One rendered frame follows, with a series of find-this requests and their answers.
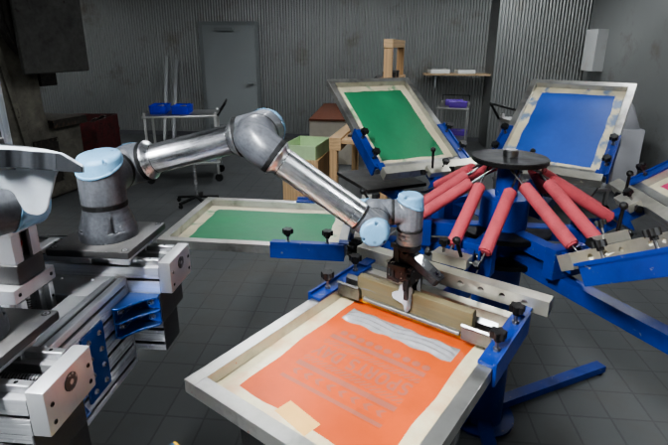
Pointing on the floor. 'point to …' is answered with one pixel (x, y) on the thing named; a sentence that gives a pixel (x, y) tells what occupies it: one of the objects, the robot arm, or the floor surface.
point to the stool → (195, 191)
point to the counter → (330, 116)
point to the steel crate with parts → (100, 131)
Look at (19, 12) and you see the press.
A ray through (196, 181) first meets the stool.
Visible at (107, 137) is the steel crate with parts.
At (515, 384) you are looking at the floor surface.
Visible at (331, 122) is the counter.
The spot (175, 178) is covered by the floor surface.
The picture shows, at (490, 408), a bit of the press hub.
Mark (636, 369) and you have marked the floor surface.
